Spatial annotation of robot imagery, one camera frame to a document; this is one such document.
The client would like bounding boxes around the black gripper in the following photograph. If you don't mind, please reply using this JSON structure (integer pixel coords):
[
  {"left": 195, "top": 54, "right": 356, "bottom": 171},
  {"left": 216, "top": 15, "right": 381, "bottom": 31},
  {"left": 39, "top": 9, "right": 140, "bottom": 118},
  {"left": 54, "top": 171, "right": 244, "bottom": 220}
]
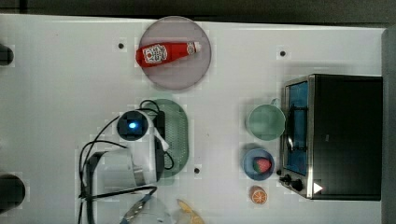
[{"left": 153, "top": 111, "right": 165, "bottom": 180}]

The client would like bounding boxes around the green oval strainer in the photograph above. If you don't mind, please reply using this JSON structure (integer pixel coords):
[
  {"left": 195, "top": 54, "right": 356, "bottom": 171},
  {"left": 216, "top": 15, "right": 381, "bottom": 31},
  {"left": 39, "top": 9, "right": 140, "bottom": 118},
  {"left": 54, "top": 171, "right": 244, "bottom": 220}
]
[{"left": 144, "top": 99, "right": 190, "bottom": 186}]

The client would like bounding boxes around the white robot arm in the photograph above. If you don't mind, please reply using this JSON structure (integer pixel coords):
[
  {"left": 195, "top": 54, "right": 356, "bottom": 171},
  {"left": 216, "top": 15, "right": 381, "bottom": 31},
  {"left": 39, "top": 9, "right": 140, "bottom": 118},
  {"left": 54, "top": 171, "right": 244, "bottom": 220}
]
[{"left": 79, "top": 108, "right": 169, "bottom": 224}]

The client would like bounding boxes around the purple round plate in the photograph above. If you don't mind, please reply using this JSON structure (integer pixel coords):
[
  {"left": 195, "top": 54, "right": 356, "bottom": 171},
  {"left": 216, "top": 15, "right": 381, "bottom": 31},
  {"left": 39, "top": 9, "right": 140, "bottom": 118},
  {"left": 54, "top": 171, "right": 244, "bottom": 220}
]
[{"left": 139, "top": 16, "right": 211, "bottom": 90}]

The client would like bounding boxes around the red ketchup bottle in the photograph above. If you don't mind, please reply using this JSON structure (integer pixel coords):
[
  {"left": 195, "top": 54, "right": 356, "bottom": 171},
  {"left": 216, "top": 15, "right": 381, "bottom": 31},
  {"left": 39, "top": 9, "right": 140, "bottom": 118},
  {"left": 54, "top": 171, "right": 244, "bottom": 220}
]
[{"left": 135, "top": 42, "right": 202, "bottom": 68}]

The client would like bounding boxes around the blue small bowl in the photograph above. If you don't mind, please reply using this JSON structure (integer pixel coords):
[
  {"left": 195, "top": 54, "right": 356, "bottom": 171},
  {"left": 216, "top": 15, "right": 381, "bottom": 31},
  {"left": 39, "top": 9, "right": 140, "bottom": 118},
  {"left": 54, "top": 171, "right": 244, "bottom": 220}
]
[{"left": 242, "top": 148, "right": 275, "bottom": 181}]

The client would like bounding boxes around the green mug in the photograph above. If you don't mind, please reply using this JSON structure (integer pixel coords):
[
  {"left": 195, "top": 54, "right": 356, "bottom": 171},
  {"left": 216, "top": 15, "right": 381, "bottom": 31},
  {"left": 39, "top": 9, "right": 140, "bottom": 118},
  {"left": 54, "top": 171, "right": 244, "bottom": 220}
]
[{"left": 245, "top": 99, "right": 286, "bottom": 141}]

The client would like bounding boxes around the toy banana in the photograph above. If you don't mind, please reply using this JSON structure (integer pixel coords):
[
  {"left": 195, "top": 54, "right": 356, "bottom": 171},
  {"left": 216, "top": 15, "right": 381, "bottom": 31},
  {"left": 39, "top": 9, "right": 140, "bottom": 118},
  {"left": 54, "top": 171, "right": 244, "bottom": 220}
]
[{"left": 177, "top": 199, "right": 205, "bottom": 224}]

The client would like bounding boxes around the toy strawberry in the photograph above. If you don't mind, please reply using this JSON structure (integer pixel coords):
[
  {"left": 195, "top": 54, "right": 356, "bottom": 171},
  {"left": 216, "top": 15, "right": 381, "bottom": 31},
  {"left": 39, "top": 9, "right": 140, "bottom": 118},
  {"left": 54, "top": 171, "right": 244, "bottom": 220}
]
[{"left": 253, "top": 157, "right": 272, "bottom": 174}]

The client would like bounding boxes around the orange slice toy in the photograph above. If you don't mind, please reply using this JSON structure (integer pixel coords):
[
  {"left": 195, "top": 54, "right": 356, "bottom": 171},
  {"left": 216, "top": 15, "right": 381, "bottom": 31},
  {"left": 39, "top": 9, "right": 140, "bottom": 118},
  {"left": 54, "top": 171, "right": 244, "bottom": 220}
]
[{"left": 249, "top": 186, "right": 267, "bottom": 204}]

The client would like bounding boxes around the toaster oven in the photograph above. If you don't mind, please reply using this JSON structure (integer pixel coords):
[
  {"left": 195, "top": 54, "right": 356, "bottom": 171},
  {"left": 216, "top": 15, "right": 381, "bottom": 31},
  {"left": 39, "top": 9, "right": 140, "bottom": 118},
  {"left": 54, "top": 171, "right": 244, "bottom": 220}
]
[{"left": 277, "top": 74, "right": 383, "bottom": 201}]

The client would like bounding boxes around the metal cable connector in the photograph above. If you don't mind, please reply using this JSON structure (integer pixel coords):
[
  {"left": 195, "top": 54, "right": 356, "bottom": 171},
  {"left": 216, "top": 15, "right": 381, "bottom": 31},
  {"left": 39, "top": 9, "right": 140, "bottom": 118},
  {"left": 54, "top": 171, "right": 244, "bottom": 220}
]
[{"left": 120, "top": 194, "right": 151, "bottom": 224}]

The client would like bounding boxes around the black cylinder post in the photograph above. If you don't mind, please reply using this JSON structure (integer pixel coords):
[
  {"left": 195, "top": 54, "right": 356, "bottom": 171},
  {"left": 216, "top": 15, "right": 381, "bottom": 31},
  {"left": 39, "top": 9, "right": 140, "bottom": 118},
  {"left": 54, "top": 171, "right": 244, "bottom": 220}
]
[{"left": 0, "top": 175, "right": 26, "bottom": 214}]

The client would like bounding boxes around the dark cylinder post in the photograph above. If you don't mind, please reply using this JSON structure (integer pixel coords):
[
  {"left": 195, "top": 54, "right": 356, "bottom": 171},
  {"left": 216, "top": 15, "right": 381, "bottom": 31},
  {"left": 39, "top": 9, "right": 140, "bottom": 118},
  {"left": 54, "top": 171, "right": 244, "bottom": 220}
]
[{"left": 0, "top": 44, "right": 14, "bottom": 66}]

